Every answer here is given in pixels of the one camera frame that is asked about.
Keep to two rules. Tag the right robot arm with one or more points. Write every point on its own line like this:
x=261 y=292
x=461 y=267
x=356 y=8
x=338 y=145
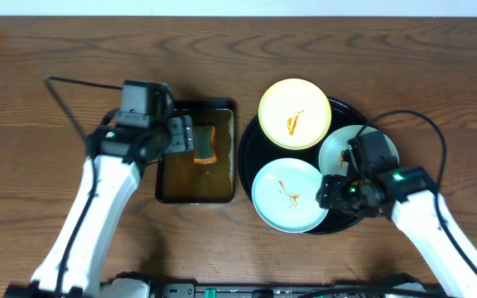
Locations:
x=409 y=198

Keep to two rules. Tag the light blue front plate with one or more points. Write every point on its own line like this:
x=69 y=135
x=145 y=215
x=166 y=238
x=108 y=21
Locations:
x=284 y=195

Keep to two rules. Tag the light blue plate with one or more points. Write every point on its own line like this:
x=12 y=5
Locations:
x=330 y=160
x=284 y=195

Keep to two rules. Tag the black rectangular water tray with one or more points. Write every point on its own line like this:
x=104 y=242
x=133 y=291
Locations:
x=180 y=180

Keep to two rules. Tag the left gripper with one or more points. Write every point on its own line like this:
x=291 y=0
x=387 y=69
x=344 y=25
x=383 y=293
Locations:
x=180 y=136

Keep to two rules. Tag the black round tray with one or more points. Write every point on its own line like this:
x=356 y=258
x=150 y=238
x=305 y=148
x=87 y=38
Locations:
x=256 y=149

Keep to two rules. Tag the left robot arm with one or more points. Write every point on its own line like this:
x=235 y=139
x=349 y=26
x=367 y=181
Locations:
x=112 y=171

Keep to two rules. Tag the yellow plate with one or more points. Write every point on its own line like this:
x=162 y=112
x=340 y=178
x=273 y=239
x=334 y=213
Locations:
x=294 y=114

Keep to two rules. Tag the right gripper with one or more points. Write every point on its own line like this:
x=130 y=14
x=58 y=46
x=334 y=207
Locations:
x=334 y=189

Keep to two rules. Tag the green orange sponge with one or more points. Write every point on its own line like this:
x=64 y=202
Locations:
x=204 y=137

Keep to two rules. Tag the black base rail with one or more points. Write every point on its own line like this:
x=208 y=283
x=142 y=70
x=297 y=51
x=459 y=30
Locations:
x=242 y=291

